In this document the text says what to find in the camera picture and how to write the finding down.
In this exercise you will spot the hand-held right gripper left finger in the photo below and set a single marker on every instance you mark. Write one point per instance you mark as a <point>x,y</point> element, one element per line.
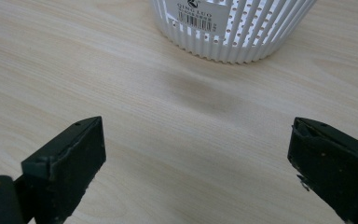
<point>65,168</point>

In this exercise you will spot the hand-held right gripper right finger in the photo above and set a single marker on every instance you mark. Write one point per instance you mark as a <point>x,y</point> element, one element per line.
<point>332,168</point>

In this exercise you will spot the white slotted plastic basket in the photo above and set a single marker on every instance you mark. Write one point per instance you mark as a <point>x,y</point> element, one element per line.
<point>230,34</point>

